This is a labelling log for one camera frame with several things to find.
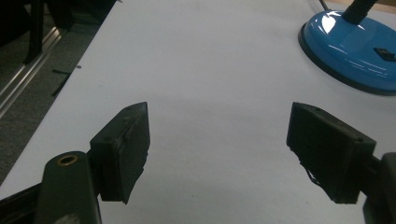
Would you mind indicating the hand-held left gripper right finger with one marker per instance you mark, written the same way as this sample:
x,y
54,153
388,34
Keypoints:
x,y
330,149

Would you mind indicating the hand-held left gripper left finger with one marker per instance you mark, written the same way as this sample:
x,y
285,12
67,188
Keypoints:
x,y
124,152

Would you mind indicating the blue round lamp base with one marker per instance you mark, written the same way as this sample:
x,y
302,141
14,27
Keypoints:
x,y
351,46

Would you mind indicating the black stand leg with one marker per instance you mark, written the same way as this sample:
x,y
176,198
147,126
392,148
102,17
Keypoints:
x,y
35,31

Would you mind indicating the aluminium frame rail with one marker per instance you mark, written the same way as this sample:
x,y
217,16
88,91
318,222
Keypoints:
x,y
25,73

